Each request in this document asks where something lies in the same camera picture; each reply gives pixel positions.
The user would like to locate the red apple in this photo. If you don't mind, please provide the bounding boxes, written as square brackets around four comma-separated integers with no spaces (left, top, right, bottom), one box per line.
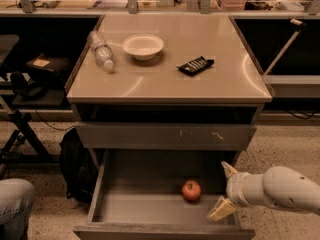
[181,180,201,202]

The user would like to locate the closed top drawer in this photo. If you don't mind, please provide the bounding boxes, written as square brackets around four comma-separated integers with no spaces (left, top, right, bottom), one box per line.
[76,122,256,151]

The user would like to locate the person's knee in jeans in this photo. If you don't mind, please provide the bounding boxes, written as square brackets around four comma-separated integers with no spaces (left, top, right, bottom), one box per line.
[0,179,35,240]

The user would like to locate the open middle drawer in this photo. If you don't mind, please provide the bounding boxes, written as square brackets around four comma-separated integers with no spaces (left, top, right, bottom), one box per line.
[74,150,255,240]

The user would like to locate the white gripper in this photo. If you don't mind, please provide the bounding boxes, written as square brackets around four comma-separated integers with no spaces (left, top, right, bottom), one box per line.
[207,161,249,222]

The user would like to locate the grey drawer cabinet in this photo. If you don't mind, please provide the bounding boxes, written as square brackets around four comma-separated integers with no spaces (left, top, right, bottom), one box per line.
[63,13,275,172]

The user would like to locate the black box with label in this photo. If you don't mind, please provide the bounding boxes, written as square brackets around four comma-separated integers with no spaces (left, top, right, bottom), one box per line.
[26,54,73,80]

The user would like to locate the black headphones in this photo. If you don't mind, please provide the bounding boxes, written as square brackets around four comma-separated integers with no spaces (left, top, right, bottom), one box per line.
[10,71,48,100]

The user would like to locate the black folding stand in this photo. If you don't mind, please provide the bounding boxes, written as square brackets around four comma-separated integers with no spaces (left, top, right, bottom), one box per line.
[0,97,59,172]

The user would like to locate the clear plastic water bottle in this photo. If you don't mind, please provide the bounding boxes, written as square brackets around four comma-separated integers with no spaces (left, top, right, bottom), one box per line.
[88,31,114,73]

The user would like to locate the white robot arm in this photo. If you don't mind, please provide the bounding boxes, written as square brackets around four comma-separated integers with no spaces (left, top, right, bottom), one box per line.
[207,161,320,221]

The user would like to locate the black backpack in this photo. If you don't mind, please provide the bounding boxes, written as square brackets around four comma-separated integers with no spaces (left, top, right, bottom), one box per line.
[59,128,98,204]

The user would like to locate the white bowl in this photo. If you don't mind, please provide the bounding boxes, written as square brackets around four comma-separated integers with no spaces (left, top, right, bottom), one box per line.
[122,34,164,61]

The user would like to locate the black snack bar wrapper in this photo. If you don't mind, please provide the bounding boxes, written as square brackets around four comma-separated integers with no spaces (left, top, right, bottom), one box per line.
[177,56,214,76]

